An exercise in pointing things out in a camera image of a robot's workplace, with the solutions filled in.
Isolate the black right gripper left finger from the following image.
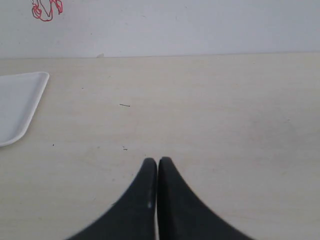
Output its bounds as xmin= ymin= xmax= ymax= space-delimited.
xmin=70 ymin=158 xmax=157 ymax=240

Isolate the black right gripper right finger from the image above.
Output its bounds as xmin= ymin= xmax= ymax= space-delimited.
xmin=157 ymin=157 xmax=251 ymax=240

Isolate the red blue white hoop net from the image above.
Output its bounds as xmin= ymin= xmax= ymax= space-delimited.
xmin=31 ymin=0 xmax=63 ymax=22

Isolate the white plastic tray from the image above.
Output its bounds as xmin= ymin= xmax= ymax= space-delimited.
xmin=0 ymin=71 xmax=50 ymax=147

